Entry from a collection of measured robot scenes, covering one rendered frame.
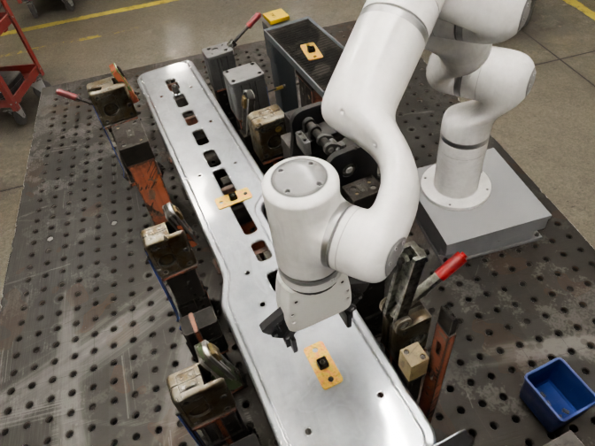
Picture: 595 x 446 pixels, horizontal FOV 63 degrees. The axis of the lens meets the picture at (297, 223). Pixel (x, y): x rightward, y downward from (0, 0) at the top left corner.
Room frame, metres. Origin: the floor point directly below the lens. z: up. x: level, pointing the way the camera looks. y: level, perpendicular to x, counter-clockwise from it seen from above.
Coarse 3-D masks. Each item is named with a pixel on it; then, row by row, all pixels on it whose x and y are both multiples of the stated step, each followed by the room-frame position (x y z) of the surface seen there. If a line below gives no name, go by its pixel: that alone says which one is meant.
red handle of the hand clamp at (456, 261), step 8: (456, 256) 0.47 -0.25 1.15; (464, 256) 0.47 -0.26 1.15; (448, 264) 0.46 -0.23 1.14; (456, 264) 0.46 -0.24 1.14; (440, 272) 0.45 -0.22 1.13; (448, 272) 0.45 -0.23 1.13; (432, 280) 0.45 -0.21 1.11; (440, 280) 0.45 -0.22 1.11; (416, 288) 0.45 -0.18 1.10; (424, 288) 0.44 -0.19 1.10; (432, 288) 0.44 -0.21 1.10; (416, 296) 0.44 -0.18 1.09; (392, 312) 0.43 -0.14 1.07
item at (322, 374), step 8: (312, 344) 0.43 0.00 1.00; (320, 344) 0.42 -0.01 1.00; (312, 352) 0.41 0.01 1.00; (320, 352) 0.41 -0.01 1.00; (312, 360) 0.40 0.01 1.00; (320, 360) 0.39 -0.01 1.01; (328, 360) 0.39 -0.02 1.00; (320, 368) 0.38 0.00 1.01; (328, 368) 0.38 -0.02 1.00; (336, 368) 0.37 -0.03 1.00; (320, 376) 0.37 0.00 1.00; (328, 376) 0.36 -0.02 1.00; (336, 376) 0.36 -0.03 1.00; (328, 384) 0.35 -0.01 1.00; (336, 384) 0.35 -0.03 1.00
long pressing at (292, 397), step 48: (144, 96) 1.33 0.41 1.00; (192, 96) 1.29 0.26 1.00; (192, 144) 1.06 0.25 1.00; (240, 144) 1.02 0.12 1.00; (192, 192) 0.87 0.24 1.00; (240, 240) 0.70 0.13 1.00; (240, 288) 0.57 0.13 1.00; (240, 336) 0.47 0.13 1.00; (336, 336) 0.44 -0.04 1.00; (288, 384) 0.36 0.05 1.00; (384, 384) 0.34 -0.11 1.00; (288, 432) 0.28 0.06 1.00; (336, 432) 0.27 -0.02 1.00; (384, 432) 0.26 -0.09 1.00; (432, 432) 0.25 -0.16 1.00
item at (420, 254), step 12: (408, 252) 0.45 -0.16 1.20; (420, 252) 0.43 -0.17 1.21; (408, 264) 0.43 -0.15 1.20; (420, 264) 0.42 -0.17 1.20; (396, 276) 0.44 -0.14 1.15; (408, 276) 0.42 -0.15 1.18; (420, 276) 0.42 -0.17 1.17; (396, 288) 0.44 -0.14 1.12; (408, 288) 0.42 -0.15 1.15; (396, 300) 0.44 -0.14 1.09; (408, 300) 0.42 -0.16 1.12; (384, 312) 0.44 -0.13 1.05; (396, 312) 0.42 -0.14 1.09
